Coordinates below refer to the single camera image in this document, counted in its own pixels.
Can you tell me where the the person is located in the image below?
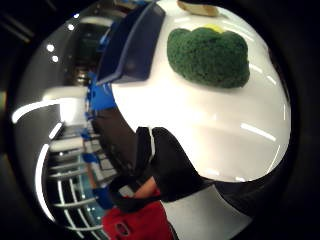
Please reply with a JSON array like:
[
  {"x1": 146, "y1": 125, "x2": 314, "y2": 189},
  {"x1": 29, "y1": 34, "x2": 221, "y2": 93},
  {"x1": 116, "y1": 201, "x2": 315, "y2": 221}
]
[{"x1": 101, "y1": 176, "x2": 178, "y2": 240}]

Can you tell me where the blue chair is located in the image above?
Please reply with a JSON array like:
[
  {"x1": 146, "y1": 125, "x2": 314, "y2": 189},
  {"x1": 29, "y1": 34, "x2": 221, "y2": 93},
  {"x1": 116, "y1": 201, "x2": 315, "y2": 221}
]
[{"x1": 85, "y1": 72, "x2": 118, "y2": 113}]

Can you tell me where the green broccoli plush toy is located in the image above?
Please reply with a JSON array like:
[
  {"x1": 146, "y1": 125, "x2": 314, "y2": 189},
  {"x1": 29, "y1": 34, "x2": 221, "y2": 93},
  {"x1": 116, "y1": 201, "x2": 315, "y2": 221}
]
[{"x1": 166, "y1": 26, "x2": 251, "y2": 90}]

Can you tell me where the dark blue plastic bin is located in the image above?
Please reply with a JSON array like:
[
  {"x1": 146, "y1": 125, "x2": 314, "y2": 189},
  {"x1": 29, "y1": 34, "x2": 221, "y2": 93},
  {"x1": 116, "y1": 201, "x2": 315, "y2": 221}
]
[{"x1": 95, "y1": 1, "x2": 167, "y2": 86}]

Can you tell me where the yellow toy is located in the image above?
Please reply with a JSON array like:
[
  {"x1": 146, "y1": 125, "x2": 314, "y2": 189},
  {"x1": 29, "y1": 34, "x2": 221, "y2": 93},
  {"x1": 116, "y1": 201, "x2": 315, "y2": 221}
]
[{"x1": 203, "y1": 23, "x2": 226, "y2": 34}]

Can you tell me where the tan bread toy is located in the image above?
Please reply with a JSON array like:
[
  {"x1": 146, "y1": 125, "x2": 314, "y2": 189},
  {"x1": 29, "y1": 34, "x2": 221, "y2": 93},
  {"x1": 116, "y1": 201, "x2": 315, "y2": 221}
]
[{"x1": 176, "y1": 0, "x2": 221, "y2": 18}]

